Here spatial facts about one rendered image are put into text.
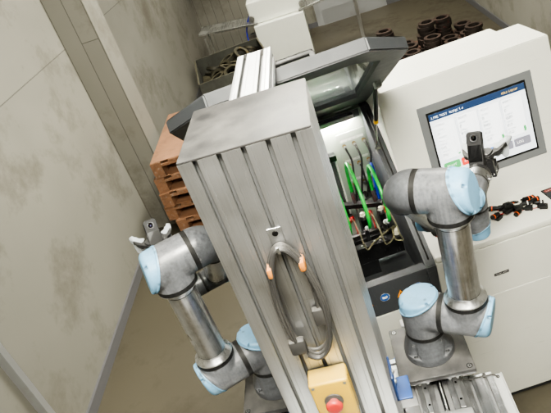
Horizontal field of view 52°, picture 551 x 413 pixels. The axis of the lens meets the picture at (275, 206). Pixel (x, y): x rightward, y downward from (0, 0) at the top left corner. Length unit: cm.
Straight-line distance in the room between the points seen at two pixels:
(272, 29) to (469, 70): 556
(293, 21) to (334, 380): 674
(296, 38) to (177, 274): 648
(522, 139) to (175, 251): 156
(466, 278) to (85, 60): 373
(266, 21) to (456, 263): 654
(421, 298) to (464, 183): 44
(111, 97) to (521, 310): 345
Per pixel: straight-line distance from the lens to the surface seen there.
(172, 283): 150
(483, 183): 176
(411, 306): 167
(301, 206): 103
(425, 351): 178
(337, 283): 115
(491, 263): 239
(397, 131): 231
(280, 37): 778
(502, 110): 245
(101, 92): 479
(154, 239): 195
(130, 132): 486
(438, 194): 139
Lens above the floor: 241
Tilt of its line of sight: 30 degrees down
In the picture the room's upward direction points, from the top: 20 degrees counter-clockwise
